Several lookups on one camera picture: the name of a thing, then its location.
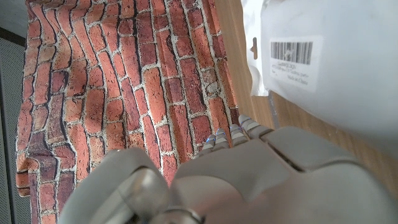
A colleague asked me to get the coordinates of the red brick print backdrop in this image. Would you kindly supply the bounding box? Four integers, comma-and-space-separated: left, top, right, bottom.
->
15, 0, 242, 224

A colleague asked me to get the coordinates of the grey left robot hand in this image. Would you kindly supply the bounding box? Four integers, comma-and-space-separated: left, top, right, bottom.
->
57, 114, 398, 224

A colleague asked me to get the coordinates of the white plastic package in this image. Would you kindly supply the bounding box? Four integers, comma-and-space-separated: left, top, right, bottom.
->
241, 0, 398, 159

